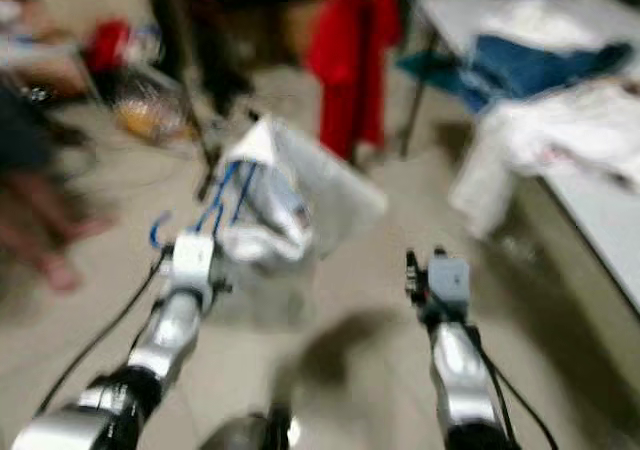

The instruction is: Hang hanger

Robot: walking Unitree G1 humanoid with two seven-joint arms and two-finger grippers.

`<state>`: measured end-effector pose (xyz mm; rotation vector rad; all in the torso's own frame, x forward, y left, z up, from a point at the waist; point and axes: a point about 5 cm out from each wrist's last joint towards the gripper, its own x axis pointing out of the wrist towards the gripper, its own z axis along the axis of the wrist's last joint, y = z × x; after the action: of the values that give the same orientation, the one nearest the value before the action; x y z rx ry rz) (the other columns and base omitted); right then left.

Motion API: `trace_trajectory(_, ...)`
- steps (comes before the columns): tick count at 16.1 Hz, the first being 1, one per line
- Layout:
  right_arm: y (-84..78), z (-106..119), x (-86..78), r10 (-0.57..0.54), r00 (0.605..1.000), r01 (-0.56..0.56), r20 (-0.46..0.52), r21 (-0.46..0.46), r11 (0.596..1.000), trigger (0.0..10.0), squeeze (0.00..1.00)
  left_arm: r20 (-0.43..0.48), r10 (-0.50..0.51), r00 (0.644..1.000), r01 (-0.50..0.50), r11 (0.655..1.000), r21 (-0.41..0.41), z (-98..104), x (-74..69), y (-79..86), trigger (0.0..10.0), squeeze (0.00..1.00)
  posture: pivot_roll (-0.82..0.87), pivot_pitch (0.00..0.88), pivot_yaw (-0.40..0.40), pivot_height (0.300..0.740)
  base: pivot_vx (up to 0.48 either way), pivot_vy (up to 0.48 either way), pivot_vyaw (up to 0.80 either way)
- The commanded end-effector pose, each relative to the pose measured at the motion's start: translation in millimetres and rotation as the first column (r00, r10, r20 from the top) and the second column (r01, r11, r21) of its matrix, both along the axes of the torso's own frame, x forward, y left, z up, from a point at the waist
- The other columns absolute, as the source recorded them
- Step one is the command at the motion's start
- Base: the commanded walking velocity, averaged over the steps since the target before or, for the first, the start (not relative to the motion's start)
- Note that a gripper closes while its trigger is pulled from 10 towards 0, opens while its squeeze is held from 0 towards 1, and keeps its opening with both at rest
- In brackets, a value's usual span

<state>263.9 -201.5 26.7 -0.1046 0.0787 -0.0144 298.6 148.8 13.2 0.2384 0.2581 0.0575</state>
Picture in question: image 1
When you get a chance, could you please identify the blue wire hanger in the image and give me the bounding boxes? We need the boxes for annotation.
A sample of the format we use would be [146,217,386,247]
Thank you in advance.
[148,160,256,249]

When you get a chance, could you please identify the white cotton garment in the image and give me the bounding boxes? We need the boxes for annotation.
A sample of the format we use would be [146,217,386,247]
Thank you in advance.
[448,80,640,239]

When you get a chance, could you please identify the red garment white trim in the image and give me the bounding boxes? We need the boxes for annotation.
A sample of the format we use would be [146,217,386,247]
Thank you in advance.
[305,0,403,161]

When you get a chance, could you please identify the person bare leg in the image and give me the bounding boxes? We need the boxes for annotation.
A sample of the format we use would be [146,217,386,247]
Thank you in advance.
[0,220,81,293]
[0,170,116,246]

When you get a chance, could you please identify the grey robot left foot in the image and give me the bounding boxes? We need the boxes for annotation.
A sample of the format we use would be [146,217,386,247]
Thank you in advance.
[200,410,301,450]

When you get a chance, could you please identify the blue denim garment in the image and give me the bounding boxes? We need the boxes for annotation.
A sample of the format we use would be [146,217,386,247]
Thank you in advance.
[460,35,631,111]

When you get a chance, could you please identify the person dark shorts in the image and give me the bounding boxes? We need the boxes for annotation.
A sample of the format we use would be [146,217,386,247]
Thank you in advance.
[0,80,46,171]

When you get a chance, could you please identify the white crumpled garment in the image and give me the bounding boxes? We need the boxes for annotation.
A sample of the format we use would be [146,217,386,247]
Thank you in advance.
[480,0,621,51]

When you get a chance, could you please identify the plastic bag with striped fabric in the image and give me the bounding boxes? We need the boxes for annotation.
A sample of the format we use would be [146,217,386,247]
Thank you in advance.
[115,75,201,143]

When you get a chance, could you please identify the white and red clothes pile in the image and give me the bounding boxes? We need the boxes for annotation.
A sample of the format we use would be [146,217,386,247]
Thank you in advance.
[85,20,161,71]

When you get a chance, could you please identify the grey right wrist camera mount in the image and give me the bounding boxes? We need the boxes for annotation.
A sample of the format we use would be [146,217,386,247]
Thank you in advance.
[428,255,473,311]

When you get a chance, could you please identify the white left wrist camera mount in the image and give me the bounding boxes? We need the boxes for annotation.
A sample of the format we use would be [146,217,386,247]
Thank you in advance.
[172,233,219,293]

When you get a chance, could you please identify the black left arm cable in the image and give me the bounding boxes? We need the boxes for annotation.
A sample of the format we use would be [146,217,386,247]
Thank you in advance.
[35,255,176,416]

